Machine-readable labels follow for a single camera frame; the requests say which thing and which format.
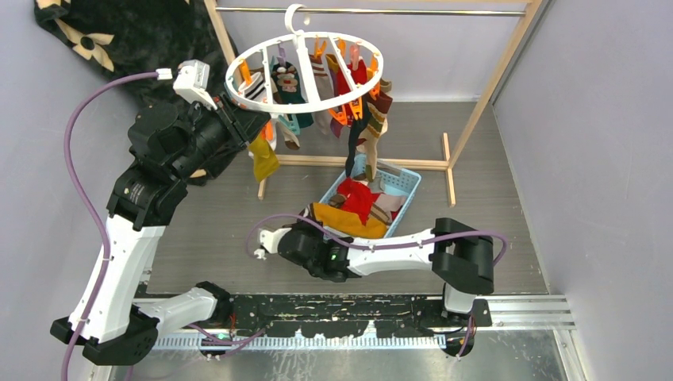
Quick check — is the orange open hanger clip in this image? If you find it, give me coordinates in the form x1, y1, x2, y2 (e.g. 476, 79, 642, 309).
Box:
328, 97, 364, 126

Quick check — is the black hanging sock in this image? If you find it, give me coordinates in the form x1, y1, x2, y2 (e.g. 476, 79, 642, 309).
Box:
344, 112, 371, 177

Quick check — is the light blue sock basket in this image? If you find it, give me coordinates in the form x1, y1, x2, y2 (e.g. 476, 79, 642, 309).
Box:
319, 154, 421, 238

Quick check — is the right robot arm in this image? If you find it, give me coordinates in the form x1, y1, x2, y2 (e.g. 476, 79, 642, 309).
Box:
258, 217, 498, 326

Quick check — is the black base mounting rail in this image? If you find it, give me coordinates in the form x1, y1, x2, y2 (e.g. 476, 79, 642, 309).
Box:
199, 293, 493, 341

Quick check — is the white round clip hanger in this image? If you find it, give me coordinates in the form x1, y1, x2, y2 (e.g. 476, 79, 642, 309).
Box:
225, 3, 384, 117

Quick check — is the metal hanging rod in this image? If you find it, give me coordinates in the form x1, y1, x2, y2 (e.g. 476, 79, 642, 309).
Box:
215, 6, 525, 17

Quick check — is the black floral fleece blanket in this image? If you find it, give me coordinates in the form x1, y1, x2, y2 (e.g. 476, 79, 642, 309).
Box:
33, 0, 237, 186

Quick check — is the wooden clothes rack frame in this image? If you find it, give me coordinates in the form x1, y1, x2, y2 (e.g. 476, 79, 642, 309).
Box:
205, 0, 543, 207

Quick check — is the orange hanger clip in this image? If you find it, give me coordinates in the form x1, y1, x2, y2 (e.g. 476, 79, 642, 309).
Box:
261, 121, 275, 141
328, 97, 364, 126

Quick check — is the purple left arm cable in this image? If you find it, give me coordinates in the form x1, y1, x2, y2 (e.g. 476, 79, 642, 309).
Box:
60, 71, 159, 381

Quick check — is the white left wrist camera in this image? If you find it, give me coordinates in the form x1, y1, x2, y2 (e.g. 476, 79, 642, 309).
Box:
155, 60, 217, 110

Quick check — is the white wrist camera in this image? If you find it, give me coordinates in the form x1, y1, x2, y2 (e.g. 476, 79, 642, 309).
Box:
155, 60, 217, 110
253, 228, 291, 260

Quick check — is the green monkey face sock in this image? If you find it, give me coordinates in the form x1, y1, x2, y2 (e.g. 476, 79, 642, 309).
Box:
271, 61, 314, 130

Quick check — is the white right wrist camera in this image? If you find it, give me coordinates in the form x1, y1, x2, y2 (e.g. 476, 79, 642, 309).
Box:
253, 228, 291, 260

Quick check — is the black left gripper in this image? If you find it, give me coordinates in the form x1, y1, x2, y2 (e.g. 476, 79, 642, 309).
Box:
171, 92, 271, 182

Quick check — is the red patterned hanging sock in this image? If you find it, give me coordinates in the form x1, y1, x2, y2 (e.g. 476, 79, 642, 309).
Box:
332, 58, 367, 95

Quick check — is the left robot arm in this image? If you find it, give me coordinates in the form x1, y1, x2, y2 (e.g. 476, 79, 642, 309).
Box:
50, 97, 271, 366

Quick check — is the brown striped hanging sock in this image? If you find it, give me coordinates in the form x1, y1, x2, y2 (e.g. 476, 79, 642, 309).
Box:
357, 79, 393, 182

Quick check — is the teal hanger clip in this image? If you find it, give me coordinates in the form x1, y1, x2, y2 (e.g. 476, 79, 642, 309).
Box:
278, 114, 300, 136

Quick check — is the mustard yellow sock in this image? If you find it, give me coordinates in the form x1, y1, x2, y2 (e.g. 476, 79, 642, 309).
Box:
248, 135, 280, 183

